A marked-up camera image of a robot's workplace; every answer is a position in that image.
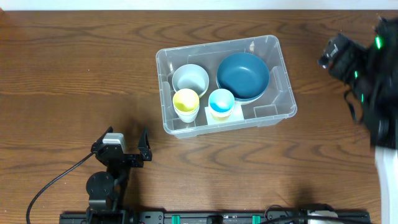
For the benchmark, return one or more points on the light blue cup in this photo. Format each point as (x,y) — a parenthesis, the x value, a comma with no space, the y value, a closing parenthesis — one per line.
(221,100)

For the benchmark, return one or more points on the yellow cup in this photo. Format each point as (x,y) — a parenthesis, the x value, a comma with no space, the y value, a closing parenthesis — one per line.
(220,118)
(186,100)

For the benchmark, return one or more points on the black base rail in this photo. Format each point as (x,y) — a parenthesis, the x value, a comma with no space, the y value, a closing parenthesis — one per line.
(181,218)

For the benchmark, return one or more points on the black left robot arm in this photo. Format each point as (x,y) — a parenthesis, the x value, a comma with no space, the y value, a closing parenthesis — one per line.
(106,188)

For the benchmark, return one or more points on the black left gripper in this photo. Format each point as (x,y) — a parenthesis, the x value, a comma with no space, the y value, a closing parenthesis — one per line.
(137,162)

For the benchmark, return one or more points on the pink cup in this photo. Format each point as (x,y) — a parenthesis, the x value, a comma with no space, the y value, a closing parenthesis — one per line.
(220,114)

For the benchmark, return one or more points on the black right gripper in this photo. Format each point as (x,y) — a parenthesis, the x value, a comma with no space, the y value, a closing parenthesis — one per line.
(364,58)

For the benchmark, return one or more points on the clear plastic storage container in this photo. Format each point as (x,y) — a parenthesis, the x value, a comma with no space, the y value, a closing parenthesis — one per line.
(277,102)

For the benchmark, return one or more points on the cream white cup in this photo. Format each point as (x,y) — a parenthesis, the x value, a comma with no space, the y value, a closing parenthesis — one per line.
(187,118)

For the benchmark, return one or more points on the light grey bowl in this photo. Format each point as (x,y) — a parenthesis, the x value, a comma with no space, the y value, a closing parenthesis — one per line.
(193,77)

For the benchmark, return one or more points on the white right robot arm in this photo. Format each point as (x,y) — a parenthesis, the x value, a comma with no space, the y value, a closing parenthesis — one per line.
(380,118)

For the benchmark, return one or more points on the green cup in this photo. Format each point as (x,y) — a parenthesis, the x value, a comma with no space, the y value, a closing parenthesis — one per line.
(187,113)

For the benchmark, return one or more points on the dark blue bowl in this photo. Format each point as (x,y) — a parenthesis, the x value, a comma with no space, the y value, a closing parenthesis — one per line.
(248,94)
(242,70)

